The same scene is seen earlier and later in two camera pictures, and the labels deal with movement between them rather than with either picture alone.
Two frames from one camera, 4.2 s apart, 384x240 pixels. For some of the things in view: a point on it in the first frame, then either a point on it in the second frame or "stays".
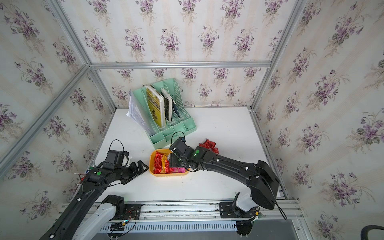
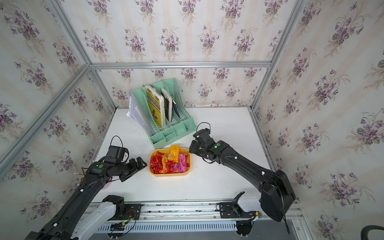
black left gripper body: (125, 174) stays
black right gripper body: (175, 162) -> (194, 149)
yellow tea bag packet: (164, 158) stays
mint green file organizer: (161, 137) stays
